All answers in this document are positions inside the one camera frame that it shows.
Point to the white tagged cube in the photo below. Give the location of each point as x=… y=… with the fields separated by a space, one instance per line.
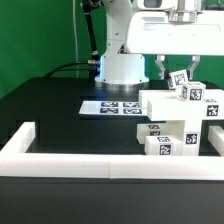
x=177 y=78
x=193 y=91

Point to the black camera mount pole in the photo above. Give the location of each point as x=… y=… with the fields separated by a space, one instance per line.
x=88 y=6

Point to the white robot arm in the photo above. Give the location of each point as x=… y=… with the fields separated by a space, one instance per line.
x=120 y=69

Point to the white chair back part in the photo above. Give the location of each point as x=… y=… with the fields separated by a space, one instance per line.
x=166 y=105

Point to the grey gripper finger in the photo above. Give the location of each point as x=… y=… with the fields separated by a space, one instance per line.
x=194 y=61
x=164 y=73

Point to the white U-shaped fence frame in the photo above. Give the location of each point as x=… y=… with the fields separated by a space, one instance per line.
x=16 y=161

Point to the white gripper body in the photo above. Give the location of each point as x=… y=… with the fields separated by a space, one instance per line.
x=175 y=27

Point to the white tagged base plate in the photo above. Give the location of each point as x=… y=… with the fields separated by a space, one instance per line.
x=116 y=108

